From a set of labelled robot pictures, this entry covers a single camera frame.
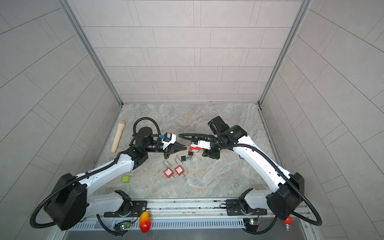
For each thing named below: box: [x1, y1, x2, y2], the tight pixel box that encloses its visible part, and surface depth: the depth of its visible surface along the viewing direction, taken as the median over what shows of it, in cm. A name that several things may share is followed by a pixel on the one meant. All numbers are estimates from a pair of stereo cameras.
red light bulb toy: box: [283, 216, 293, 232], surface depth 67 cm
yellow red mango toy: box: [139, 211, 151, 233], surface depth 67 cm
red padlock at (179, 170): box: [174, 165, 185, 176], surface depth 84 cm
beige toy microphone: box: [111, 120, 126, 154], surface depth 96 cm
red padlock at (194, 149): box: [189, 146, 202, 153], surface depth 69 cm
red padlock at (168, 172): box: [163, 167, 174, 179], surface depth 83 cm
